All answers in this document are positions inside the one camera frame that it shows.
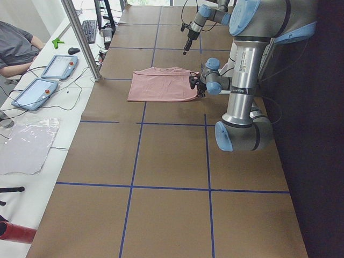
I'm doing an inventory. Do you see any red cylinder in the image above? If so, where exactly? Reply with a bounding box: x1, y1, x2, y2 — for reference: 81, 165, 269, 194
1, 221, 37, 244

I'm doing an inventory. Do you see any teach pendant far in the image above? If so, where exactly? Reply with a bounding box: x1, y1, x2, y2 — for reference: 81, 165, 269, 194
41, 55, 78, 80

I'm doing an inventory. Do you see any green plastic tool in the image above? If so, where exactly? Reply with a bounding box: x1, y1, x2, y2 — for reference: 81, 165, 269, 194
52, 38, 65, 49

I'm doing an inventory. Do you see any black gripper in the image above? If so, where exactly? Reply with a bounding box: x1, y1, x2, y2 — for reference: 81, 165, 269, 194
196, 81, 207, 98
182, 28, 199, 55

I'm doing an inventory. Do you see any seated person grey shirt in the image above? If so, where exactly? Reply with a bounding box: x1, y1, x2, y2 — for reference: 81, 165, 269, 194
1, 21, 45, 78

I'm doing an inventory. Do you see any teach pendant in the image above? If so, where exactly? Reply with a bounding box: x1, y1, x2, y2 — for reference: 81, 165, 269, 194
11, 78, 59, 111
41, 55, 78, 80

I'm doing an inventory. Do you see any black keyboard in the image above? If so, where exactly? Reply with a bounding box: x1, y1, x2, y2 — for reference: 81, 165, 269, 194
82, 20, 97, 44

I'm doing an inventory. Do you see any black computer mouse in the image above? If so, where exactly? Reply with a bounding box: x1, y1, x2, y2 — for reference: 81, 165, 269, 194
68, 47, 80, 55

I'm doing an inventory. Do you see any black power adapter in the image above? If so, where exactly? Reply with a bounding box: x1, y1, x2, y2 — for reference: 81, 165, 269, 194
103, 27, 113, 49

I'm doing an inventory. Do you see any black tripod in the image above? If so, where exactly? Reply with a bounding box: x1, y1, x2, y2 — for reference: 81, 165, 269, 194
1, 186, 25, 207

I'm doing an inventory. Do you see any clear plastic bag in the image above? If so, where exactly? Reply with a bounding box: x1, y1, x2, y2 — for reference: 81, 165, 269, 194
1, 117, 60, 175

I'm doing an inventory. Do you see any pink Snoopy t-shirt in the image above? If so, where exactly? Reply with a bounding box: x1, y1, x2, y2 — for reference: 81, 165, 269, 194
127, 67, 197, 102

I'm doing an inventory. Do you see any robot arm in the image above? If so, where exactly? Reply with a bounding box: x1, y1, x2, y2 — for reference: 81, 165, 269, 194
195, 1, 318, 152
181, 1, 237, 55

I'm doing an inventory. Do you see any teach pendant near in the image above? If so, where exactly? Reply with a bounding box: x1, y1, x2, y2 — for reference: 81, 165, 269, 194
11, 78, 59, 111

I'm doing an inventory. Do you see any aluminium frame post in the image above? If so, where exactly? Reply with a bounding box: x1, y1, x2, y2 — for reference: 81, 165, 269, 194
61, 0, 101, 82

